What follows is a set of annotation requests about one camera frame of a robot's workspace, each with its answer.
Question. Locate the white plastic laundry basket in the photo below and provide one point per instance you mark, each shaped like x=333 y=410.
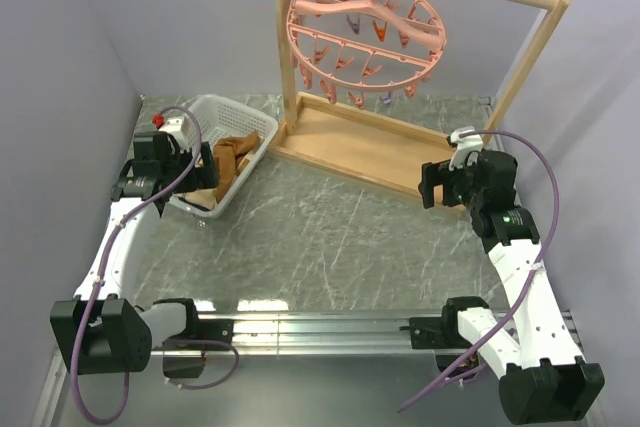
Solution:
x=220 y=117

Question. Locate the wooden hanging rack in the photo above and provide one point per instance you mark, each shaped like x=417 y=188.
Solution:
x=373 y=148

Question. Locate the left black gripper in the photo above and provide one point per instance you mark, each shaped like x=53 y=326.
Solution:
x=202 y=177

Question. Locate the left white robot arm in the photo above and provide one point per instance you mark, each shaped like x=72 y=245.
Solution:
x=99 y=331

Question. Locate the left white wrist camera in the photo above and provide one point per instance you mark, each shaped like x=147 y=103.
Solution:
x=179 y=127

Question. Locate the pink round clip hanger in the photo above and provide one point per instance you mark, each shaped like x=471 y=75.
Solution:
x=360 y=47

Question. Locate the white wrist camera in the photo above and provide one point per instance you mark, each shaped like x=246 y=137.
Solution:
x=465 y=141
x=179 y=127

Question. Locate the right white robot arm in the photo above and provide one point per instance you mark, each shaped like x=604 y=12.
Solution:
x=520 y=277

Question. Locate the brown boxer underwear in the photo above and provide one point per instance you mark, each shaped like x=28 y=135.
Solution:
x=228 y=153

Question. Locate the aluminium mounting rail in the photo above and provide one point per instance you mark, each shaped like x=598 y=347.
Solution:
x=465 y=366

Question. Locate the beige folded underwear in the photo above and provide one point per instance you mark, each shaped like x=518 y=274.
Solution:
x=204 y=199

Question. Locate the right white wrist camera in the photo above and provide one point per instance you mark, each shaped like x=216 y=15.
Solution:
x=465 y=141

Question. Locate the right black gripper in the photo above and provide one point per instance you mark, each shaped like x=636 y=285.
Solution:
x=439 y=174

